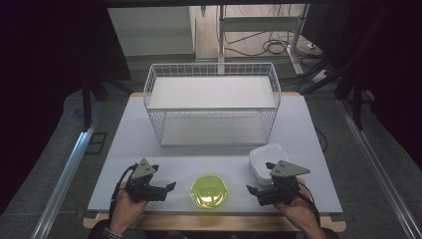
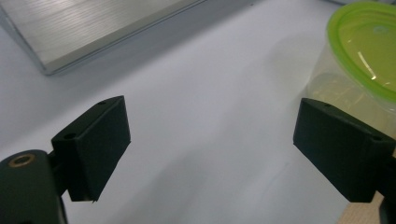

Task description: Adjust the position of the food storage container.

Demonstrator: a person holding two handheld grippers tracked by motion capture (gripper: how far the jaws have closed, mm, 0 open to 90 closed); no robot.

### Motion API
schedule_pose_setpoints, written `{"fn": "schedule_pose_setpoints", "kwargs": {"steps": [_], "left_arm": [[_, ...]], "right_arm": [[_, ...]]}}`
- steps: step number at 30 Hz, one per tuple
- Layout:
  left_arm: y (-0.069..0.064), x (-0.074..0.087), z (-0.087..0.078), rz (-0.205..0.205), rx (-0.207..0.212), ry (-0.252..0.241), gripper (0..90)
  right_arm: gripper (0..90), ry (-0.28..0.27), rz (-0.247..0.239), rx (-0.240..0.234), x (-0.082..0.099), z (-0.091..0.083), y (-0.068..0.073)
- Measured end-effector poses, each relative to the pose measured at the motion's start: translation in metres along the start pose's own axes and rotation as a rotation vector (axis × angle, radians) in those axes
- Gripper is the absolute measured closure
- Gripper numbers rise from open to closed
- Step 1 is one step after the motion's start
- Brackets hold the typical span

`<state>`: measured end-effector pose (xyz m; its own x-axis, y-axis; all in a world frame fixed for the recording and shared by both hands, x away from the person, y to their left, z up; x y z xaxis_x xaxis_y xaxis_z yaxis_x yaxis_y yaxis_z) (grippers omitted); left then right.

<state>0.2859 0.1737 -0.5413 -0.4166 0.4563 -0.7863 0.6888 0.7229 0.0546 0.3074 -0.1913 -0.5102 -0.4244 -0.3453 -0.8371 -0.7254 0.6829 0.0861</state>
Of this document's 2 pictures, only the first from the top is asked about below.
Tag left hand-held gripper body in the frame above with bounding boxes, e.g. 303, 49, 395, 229
124, 157, 168, 203

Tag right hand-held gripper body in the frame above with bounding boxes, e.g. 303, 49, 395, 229
257, 159, 312, 207

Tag clear container with green lid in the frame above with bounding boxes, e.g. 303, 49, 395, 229
189, 173, 230, 210

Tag person's right hand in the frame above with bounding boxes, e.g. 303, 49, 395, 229
273, 178, 322, 231

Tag person's left hand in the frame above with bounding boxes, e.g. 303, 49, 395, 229
109, 185, 149, 235

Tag white square container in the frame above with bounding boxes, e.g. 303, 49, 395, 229
248, 142, 292, 187

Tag black metal stand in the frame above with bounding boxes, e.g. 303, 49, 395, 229
80, 74, 108, 131
332, 71, 367, 131

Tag white power strip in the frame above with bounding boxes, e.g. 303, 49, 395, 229
311, 69, 333, 85

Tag white cabinet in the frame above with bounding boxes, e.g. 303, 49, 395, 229
106, 6, 196, 58

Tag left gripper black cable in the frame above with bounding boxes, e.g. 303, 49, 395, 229
108, 162, 139, 220

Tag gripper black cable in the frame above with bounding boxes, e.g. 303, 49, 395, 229
108, 162, 139, 220
298, 181, 322, 227

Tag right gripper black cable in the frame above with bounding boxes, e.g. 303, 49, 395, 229
298, 181, 322, 227

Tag metal floor rail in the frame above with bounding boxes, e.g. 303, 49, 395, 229
30, 121, 98, 239
335, 99, 422, 239

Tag white wire rack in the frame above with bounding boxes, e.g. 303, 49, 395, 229
142, 62, 283, 147

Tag black floor cables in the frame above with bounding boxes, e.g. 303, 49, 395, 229
223, 31, 332, 91

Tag white metal desk frame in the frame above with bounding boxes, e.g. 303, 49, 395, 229
216, 4, 311, 77

